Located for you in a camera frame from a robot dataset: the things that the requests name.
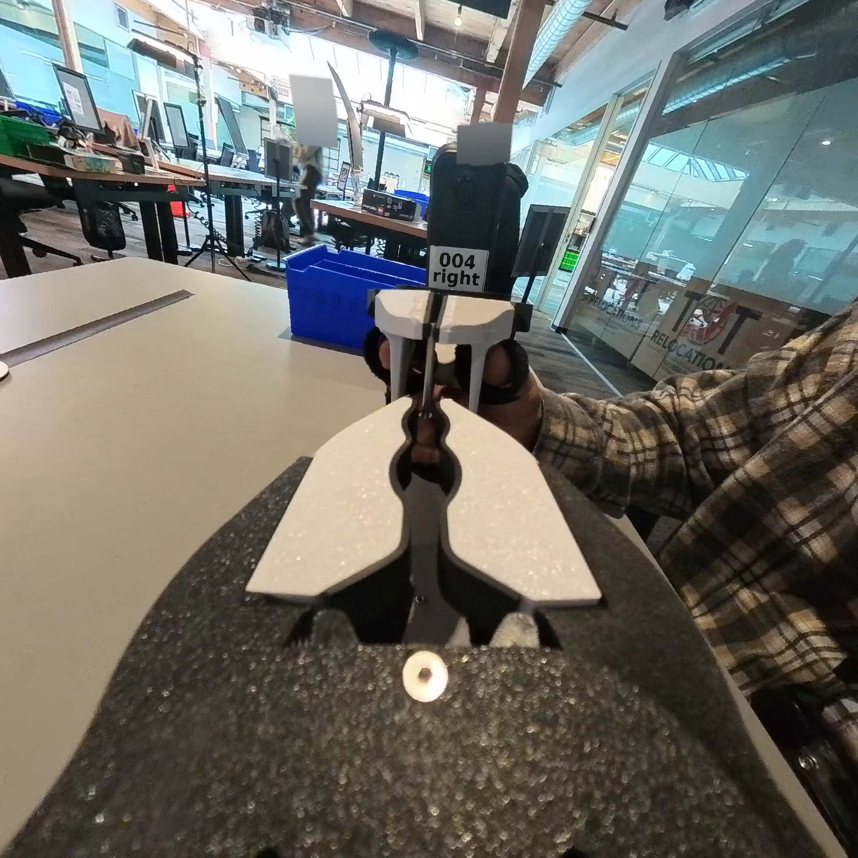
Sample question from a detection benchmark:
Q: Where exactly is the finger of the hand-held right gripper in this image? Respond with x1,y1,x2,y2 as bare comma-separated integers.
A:
437,297,517,411
374,292,438,404

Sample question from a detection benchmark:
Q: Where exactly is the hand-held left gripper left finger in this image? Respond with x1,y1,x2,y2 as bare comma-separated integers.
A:
244,400,411,599

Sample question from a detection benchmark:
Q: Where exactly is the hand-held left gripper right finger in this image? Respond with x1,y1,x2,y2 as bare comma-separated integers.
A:
439,401,603,610

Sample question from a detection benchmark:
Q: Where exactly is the person's right forearm plaid sleeve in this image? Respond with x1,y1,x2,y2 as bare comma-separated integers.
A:
536,302,858,713

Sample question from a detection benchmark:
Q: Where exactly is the person's right hand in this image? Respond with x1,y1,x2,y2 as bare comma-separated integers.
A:
377,338,545,465

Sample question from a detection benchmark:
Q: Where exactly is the blue plastic bin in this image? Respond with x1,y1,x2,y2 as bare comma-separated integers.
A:
284,243,430,351

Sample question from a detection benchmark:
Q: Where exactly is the black monitor on stand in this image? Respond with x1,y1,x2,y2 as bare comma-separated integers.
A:
512,204,571,278

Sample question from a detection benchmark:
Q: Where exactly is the black cardboard box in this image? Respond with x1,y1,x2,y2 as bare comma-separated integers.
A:
361,188,424,223

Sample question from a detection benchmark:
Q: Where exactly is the wooden desk with boxes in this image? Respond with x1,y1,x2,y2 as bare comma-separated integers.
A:
311,198,430,261

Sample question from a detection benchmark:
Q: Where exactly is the black floor lamp pole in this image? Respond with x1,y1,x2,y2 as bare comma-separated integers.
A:
368,29,421,193

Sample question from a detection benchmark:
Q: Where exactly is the white curved banner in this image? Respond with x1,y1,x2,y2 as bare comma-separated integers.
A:
326,61,365,172

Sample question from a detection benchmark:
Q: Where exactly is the black tripod stand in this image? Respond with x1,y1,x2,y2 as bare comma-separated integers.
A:
182,50,253,280

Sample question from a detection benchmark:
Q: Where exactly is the tall dark monitor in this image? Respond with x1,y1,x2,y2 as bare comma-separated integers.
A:
162,102,193,152
214,95,249,159

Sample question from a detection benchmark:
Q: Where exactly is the black mesh office chair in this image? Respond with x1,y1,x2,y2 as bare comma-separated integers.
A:
72,182,129,260

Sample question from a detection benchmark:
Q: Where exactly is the wooden desk with black legs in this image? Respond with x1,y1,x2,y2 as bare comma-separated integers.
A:
0,152,206,280

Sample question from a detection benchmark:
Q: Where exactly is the monitor showing white document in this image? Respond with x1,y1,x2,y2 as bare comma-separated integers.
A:
53,63,105,135

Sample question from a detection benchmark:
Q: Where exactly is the green plastic bin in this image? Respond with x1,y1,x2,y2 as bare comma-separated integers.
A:
0,113,55,159

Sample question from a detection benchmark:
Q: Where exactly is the silver air duct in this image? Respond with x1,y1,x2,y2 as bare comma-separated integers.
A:
522,0,595,88

